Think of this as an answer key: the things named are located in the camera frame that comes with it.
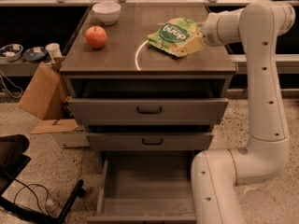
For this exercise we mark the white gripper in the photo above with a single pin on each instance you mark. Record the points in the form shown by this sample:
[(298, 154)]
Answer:
[(211, 29)]

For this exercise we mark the green rice chip bag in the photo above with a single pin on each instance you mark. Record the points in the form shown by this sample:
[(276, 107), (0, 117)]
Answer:
[(173, 33)]

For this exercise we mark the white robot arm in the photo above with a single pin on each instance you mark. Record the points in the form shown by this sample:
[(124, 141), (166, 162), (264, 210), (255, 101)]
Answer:
[(216, 172)]

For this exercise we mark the grey drawer cabinet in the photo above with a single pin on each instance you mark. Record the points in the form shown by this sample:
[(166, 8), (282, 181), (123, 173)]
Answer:
[(128, 55)]

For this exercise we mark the top grey drawer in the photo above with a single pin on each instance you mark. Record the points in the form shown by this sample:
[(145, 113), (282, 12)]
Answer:
[(149, 102)]

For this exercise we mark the grey drawer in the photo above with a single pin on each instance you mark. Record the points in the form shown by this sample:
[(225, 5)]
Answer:
[(145, 188), (150, 138), (149, 102)]

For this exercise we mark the middle grey drawer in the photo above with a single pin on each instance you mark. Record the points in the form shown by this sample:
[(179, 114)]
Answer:
[(150, 138)]

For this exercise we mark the bottom grey drawer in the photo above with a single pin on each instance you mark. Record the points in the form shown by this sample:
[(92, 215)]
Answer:
[(145, 188)]

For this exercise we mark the white ceramic bowl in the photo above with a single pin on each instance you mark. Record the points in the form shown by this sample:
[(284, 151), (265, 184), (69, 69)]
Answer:
[(107, 12)]

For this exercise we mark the red apple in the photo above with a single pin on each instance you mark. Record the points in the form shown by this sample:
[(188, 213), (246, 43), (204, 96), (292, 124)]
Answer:
[(96, 37)]

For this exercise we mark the white paper cup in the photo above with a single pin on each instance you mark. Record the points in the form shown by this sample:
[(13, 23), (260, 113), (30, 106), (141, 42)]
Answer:
[(53, 50)]

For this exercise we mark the white cardboard box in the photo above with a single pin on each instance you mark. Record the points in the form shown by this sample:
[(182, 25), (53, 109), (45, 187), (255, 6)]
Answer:
[(65, 132)]

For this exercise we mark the brown cardboard box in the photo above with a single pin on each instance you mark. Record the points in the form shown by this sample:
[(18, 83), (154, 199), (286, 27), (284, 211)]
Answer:
[(46, 93)]

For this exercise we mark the dark blue bowl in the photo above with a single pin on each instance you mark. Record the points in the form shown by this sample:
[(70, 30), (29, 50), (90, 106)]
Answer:
[(35, 54)]

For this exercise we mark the blue patterned bowl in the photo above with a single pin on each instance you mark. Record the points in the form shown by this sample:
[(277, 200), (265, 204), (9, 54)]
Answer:
[(11, 52)]

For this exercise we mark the clear plastic bottle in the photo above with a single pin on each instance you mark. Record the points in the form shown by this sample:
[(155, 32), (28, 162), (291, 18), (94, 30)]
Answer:
[(53, 207)]

